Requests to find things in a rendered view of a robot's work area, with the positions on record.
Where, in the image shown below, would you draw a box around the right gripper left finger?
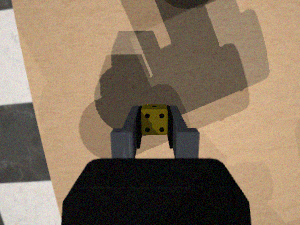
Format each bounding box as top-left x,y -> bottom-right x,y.
110,106 -> 142,158

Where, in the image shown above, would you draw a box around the yellow die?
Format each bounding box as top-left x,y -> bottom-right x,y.
141,104 -> 168,135

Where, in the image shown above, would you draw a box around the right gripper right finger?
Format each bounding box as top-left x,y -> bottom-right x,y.
167,105 -> 200,158

